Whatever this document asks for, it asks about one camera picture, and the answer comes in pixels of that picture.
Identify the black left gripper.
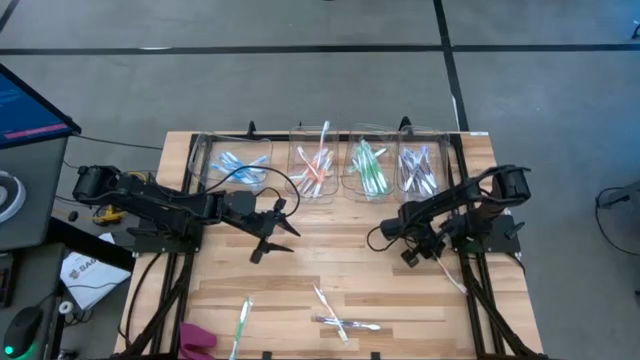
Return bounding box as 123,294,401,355
243,198,302,265

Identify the orange white toothbrush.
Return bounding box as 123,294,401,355
303,168,333,198
293,167,321,196
314,119,331,169
300,154,335,196
288,170,334,183
312,283,350,344
292,173,319,198
433,255,470,295
295,145,321,181
295,149,330,192

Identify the clear plastic bin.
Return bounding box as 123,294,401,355
338,121,399,201
394,124,451,204
285,124,341,205
187,131,275,193

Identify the pink cloth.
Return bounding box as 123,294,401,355
178,322,219,360

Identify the white printed paper sheet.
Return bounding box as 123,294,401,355
59,232,132,311

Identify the black desk base beam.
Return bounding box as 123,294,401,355
47,217,136,274

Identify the grey desk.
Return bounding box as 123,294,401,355
0,137,69,254

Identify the large white round roll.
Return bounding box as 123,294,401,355
0,171,27,225

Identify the black computer mouse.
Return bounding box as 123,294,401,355
2,306,44,360

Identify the black keyboard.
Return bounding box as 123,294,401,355
0,252,16,309

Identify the monitor with blue screen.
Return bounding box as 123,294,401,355
0,63,82,150

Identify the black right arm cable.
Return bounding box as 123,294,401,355
366,224,401,253

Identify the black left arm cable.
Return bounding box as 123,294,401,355
197,165,302,219

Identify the black aluminium table frame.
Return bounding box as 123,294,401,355
122,119,551,360

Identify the black arm base cable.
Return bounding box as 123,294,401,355
123,252,166,349

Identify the black floor cable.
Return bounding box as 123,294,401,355
593,180,640,255

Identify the yellow cable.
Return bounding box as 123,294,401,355
92,169,151,226

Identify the black monitor cable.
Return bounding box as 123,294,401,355
69,132,164,151

